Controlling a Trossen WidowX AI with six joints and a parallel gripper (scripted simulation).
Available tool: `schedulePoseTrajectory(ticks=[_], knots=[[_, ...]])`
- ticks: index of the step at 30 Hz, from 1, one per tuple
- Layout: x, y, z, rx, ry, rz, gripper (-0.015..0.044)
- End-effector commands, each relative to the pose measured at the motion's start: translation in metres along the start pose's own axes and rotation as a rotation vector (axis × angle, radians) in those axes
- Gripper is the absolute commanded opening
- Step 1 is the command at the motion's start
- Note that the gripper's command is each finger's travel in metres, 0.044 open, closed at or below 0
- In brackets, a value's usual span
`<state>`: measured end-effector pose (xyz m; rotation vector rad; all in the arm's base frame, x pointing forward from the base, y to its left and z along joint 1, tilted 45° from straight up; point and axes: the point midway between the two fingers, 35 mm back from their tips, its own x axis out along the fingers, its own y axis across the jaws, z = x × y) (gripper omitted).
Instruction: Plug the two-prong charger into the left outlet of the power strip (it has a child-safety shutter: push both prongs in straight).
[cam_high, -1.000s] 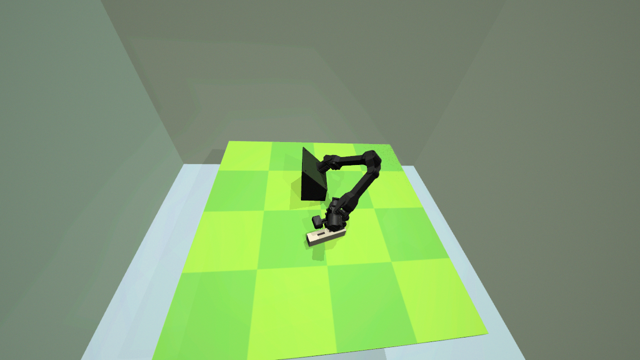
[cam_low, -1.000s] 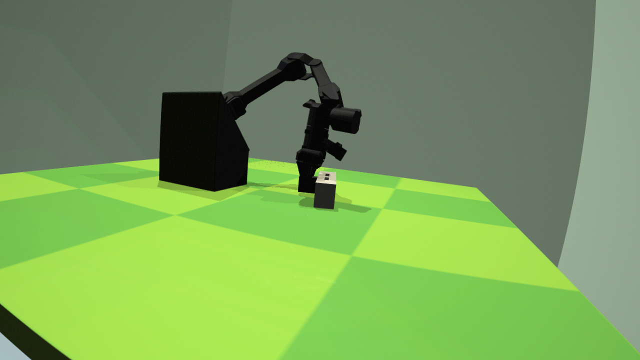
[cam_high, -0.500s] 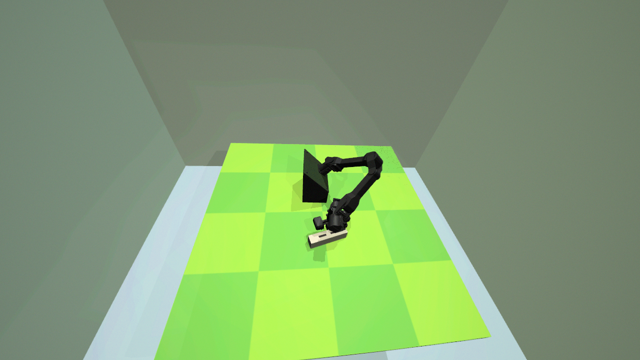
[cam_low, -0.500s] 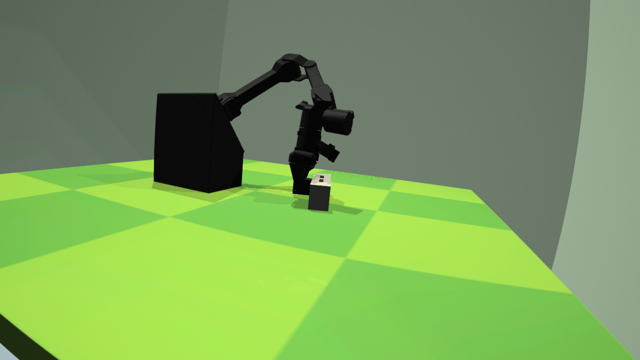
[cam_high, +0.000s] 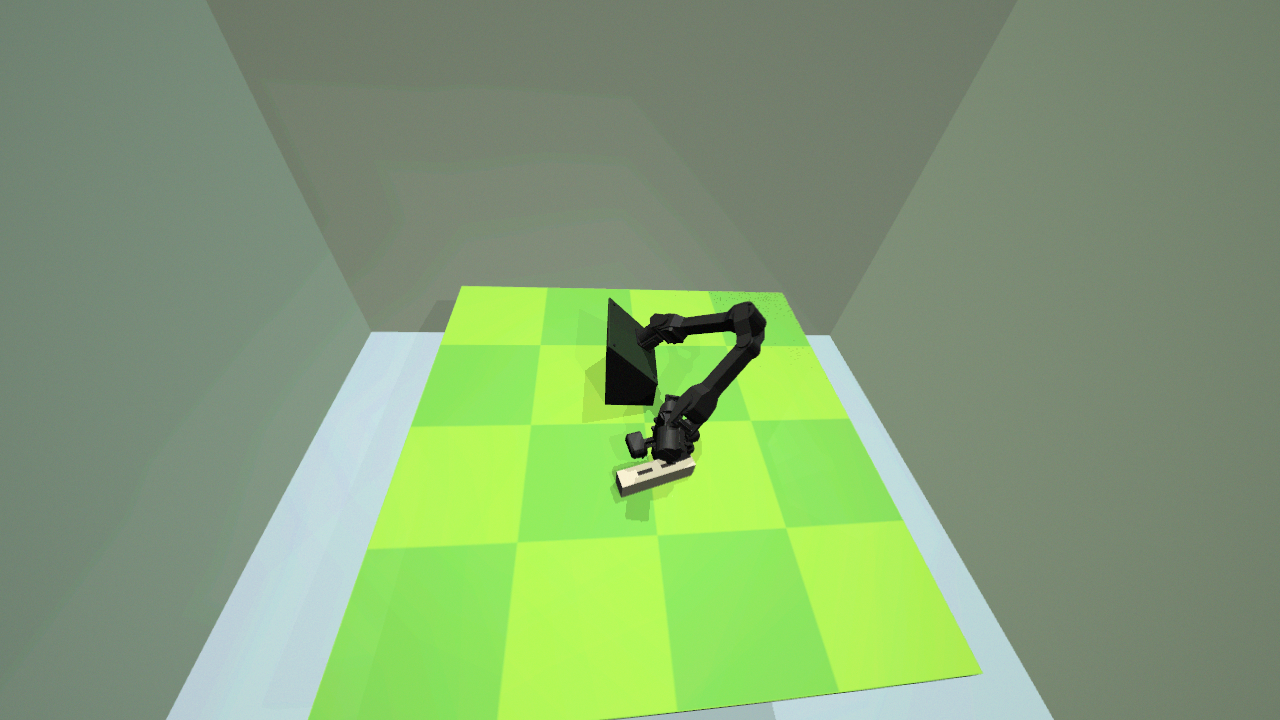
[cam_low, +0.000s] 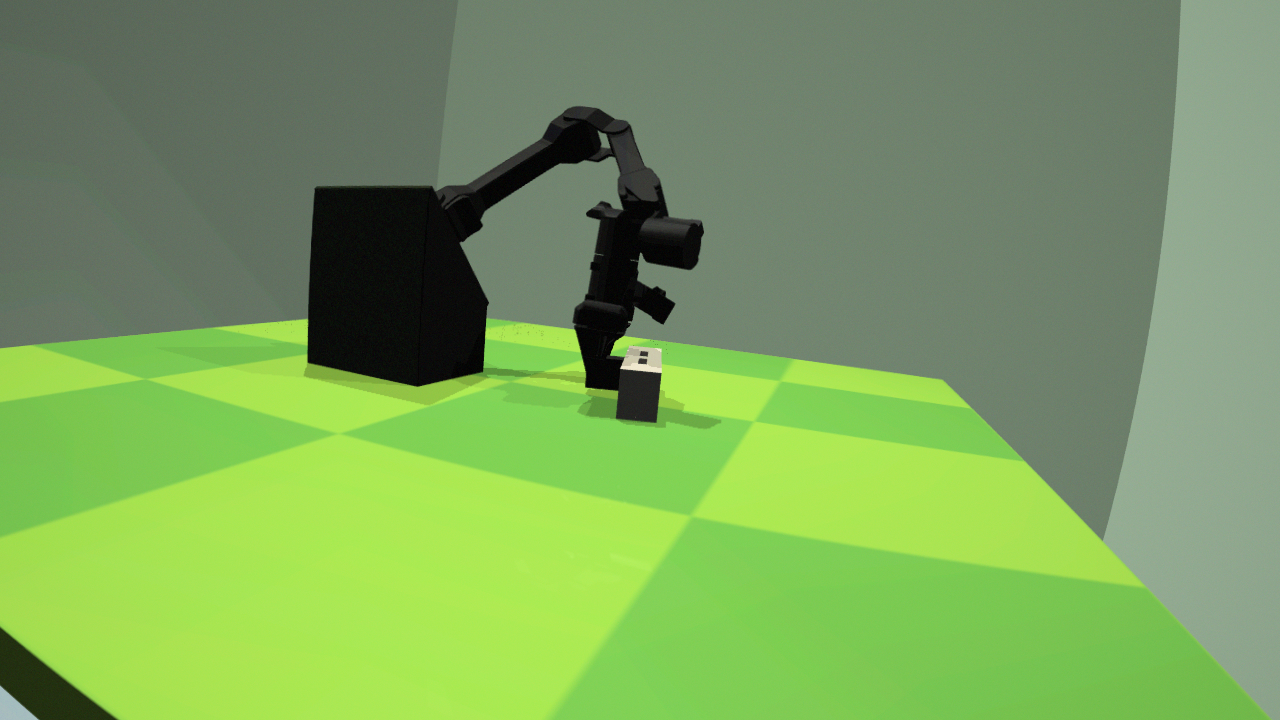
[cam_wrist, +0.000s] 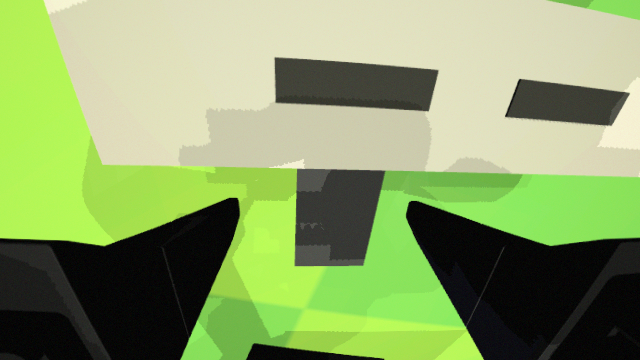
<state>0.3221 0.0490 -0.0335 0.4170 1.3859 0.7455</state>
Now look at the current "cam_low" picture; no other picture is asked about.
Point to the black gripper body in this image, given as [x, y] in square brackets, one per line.
[602, 307]

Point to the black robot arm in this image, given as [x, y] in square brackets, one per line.
[643, 226]

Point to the black two-prong plug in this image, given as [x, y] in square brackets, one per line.
[610, 374]

